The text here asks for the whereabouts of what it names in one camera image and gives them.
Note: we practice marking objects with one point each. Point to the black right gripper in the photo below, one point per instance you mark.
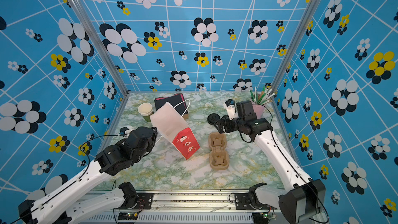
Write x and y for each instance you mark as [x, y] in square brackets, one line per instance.
[227, 122]

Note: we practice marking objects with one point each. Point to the black plastic cup lids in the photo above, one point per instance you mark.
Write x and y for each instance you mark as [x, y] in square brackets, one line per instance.
[212, 119]

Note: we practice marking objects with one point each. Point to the brown pulp cup carrier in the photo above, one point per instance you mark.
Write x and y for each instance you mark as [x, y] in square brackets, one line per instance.
[218, 157]

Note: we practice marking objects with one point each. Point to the red white paper gift bag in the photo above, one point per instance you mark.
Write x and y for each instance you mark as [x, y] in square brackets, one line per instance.
[174, 128]

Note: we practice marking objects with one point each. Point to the white green paper cup stack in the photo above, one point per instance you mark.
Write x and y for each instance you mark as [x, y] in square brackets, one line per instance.
[146, 110]

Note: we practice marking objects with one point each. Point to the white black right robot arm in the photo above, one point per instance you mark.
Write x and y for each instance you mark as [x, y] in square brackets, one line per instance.
[301, 198]

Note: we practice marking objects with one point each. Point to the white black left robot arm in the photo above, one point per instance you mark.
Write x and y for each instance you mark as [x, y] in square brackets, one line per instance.
[63, 205]

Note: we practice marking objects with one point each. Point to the pink cup straw holder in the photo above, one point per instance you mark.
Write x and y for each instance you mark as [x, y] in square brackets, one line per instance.
[259, 109]

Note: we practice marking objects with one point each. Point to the green white wrapped straws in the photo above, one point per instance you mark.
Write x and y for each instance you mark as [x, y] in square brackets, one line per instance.
[262, 95]

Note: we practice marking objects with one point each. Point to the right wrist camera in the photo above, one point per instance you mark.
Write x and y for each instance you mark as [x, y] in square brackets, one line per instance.
[230, 107]

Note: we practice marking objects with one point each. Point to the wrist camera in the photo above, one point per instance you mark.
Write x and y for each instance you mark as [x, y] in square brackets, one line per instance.
[230, 107]
[125, 131]

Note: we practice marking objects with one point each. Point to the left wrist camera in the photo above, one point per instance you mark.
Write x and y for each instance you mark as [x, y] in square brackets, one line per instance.
[125, 131]

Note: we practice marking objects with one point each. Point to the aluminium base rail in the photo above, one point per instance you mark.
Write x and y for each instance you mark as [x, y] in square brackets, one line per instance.
[180, 207]

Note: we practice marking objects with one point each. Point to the right aluminium corner post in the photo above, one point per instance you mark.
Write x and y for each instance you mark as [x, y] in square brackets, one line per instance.
[296, 39]

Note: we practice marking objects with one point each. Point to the aluminium corner post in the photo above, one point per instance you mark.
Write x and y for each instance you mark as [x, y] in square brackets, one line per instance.
[296, 39]
[84, 19]

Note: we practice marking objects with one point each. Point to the left aluminium corner post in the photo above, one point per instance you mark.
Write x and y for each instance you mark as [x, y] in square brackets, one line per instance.
[84, 19]

